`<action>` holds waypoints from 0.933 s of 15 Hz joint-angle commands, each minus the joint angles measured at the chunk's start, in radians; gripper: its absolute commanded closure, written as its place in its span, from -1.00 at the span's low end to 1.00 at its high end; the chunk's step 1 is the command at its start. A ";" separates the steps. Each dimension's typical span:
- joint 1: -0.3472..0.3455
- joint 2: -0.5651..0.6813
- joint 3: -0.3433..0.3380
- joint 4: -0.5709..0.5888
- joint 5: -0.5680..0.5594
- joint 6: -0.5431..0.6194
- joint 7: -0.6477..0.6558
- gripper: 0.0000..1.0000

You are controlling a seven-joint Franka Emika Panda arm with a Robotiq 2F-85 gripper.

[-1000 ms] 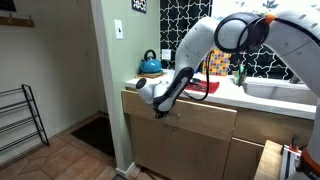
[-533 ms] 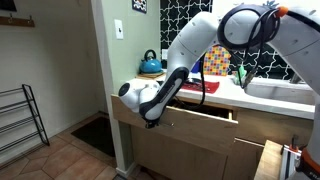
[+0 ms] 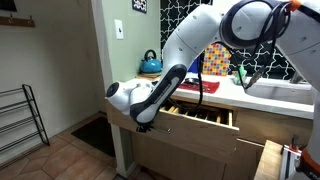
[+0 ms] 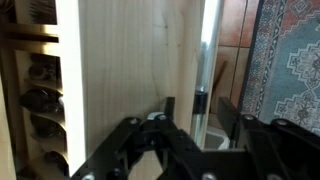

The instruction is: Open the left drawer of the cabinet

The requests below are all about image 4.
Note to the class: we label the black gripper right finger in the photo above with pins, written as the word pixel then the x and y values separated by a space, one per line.
pixel 283 150

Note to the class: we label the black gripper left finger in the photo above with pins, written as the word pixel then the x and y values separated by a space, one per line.
pixel 106 150

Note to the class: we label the light wooden cabinet door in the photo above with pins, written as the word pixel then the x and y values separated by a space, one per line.
pixel 133 66

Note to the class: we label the patterned floor rug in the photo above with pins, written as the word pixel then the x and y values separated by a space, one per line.
pixel 286 60

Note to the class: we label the brown bent stick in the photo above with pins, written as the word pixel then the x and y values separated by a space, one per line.
pixel 220 78

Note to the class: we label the wooden cutlery tray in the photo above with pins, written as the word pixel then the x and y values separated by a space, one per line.
pixel 33 36

